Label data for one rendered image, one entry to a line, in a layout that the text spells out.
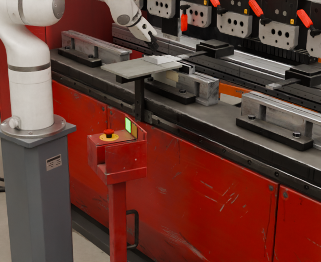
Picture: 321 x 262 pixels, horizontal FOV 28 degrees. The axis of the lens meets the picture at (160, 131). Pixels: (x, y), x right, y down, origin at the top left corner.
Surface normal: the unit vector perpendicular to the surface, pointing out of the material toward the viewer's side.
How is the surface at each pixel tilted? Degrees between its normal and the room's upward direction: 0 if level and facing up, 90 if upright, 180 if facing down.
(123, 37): 90
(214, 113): 0
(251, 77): 90
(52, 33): 90
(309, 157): 0
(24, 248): 90
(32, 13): 105
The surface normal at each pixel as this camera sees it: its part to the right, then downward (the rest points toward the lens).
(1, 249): 0.00, -0.93
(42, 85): 0.69, 0.27
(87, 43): -0.77, 0.23
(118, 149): 0.42, 0.34
